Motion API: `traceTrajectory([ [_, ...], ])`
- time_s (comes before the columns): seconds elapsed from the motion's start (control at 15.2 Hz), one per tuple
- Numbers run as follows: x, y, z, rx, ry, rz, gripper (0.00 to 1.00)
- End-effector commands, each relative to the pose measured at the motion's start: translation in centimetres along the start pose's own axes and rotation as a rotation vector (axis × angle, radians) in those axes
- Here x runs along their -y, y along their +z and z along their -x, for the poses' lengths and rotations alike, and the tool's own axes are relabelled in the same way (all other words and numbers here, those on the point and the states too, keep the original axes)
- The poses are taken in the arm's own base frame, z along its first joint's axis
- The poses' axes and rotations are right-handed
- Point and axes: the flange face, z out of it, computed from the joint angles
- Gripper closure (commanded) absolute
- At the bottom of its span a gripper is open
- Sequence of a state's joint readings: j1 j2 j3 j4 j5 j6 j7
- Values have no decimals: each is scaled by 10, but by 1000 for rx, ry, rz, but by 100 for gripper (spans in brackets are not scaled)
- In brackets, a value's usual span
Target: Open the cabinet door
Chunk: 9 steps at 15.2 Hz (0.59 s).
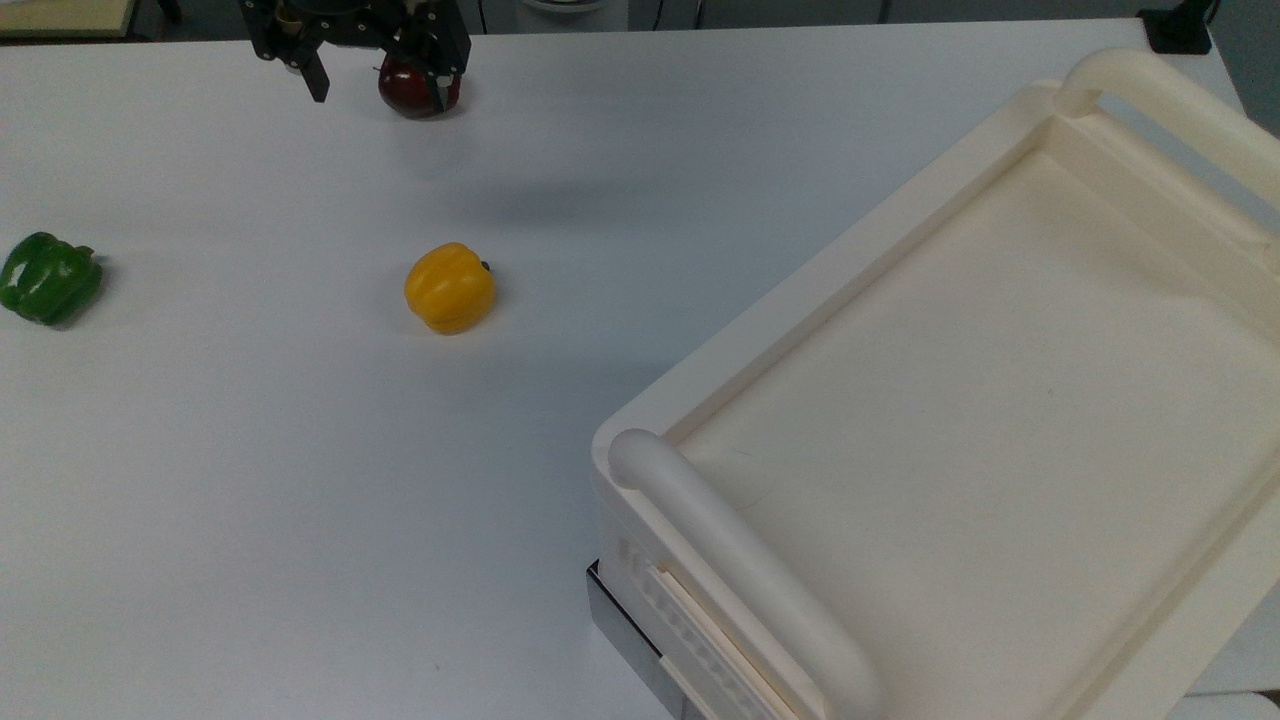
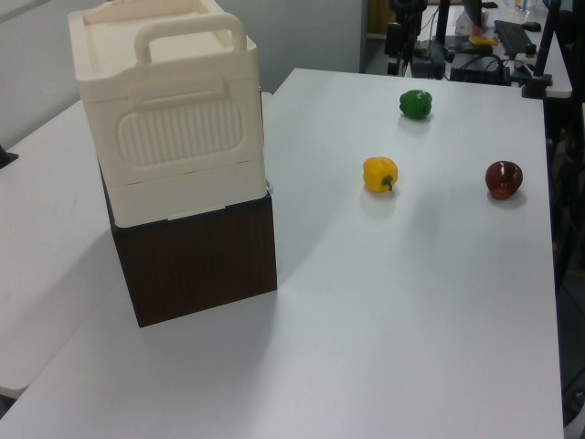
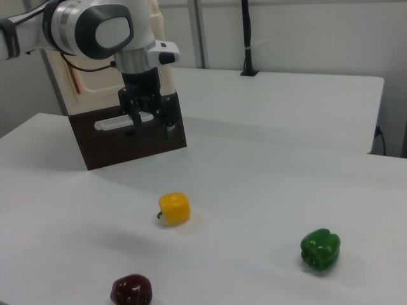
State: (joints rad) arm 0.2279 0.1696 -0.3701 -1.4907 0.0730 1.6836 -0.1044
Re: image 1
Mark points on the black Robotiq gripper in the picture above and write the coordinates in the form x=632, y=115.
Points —
x=345, y=22

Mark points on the silver metal cabinet base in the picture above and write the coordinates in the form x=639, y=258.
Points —
x=625, y=625

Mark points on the dark red apple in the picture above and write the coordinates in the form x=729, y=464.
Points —
x=410, y=92

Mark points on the yellow bell pepper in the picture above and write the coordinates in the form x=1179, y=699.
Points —
x=449, y=288

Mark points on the wooden board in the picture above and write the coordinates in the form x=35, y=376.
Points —
x=60, y=15

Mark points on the green bell pepper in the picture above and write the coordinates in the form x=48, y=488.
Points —
x=48, y=278

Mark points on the large cream plastic tray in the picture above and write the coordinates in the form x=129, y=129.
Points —
x=1000, y=420

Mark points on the black table clamp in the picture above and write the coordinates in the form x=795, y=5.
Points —
x=1178, y=28

